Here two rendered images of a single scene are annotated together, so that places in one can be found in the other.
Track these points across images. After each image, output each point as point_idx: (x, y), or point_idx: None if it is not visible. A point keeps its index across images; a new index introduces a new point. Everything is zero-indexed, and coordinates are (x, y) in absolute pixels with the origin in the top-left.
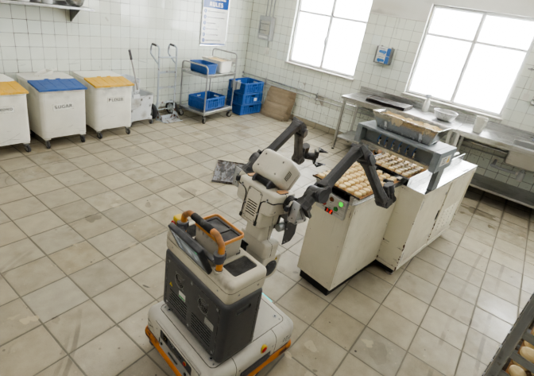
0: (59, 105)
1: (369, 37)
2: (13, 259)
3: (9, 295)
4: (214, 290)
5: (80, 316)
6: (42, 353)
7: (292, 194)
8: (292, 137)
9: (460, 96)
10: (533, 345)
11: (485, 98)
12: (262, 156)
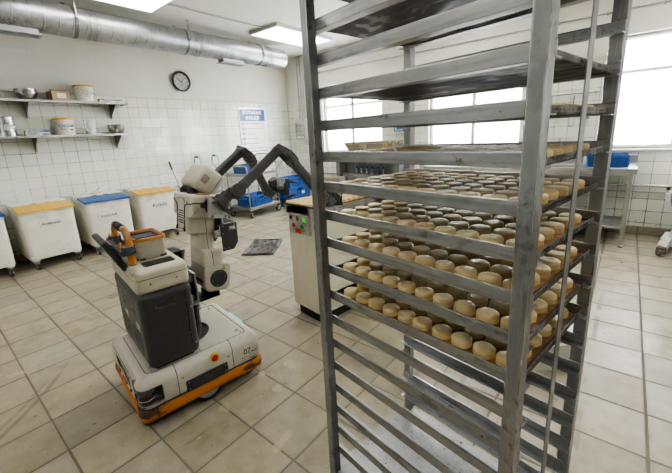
0: (105, 214)
1: (385, 112)
2: (26, 333)
3: (7, 358)
4: (130, 285)
5: (65, 366)
6: (14, 397)
7: (213, 195)
8: None
9: (478, 141)
10: (333, 220)
11: (500, 136)
12: (188, 170)
